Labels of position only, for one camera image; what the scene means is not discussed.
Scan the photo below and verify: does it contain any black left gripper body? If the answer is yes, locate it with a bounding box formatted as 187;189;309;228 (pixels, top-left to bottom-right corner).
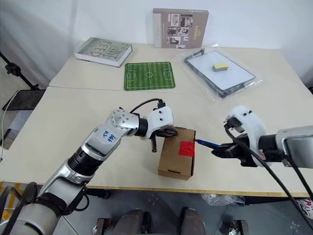
151;126;172;153

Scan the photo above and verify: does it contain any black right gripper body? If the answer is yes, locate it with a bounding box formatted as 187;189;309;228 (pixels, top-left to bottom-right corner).
229;136;258;167

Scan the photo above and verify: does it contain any blue marker pen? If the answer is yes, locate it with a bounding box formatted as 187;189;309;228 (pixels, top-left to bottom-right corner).
196;138;221;149

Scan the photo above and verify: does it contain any brown cardboard box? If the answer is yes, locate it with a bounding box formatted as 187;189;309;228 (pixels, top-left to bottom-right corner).
157;126;197;181

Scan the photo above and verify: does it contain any brown photo printed box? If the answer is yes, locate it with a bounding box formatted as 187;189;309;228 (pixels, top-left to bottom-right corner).
153;8;210;49

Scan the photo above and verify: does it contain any red tape strip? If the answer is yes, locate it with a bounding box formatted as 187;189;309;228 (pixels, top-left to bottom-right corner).
178;141;196;157

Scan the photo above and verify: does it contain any crumpled clear plastic bag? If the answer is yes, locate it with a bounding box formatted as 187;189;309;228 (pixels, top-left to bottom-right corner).
200;193;245;206

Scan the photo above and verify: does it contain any whiteboard in plastic wrap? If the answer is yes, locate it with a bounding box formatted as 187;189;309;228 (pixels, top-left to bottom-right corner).
182;44;264;103

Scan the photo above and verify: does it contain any green soccer field mat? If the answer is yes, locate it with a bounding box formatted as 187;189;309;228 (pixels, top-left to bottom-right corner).
124;61;176;92

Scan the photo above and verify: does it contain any black framed whiteboard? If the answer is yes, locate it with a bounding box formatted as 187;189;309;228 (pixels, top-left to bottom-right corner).
183;48;256;98

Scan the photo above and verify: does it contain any dark rounded shape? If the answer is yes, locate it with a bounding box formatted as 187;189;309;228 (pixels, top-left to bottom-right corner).
114;208;151;235
180;207;206;235

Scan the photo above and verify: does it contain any brown metal block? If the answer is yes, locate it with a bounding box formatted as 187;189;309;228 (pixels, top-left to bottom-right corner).
97;217;111;235
233;219;247;235

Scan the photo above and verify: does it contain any yellow sponge eraser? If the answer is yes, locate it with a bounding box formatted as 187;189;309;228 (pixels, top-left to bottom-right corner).
211;62;229;72

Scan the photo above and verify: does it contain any thick grey-green book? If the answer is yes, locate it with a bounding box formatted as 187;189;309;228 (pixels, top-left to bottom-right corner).
74;37;133;67

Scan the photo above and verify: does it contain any black tripod stand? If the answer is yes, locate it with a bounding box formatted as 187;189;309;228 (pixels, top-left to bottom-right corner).
0;51;40;91

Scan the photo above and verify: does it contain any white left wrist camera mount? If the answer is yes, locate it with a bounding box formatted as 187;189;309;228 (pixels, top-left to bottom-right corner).
145;105;174;141

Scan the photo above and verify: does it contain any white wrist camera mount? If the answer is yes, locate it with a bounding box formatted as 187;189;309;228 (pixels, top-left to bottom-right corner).
224;105;267;167
145;105;174;141

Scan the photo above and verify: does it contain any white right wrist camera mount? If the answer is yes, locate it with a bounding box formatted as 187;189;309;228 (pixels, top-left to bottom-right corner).
224;105;267;167

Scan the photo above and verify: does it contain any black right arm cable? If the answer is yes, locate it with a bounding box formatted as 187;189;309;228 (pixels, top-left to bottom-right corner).
224;119;313;231

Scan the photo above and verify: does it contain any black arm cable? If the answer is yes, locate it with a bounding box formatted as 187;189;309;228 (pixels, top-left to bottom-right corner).
224;119;313;231
129;98;167;115

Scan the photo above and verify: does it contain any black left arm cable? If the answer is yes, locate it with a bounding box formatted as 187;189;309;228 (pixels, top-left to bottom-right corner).
129;98;167;115

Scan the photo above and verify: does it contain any thin white cable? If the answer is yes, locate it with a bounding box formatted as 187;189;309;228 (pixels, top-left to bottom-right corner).
0;97;15;162

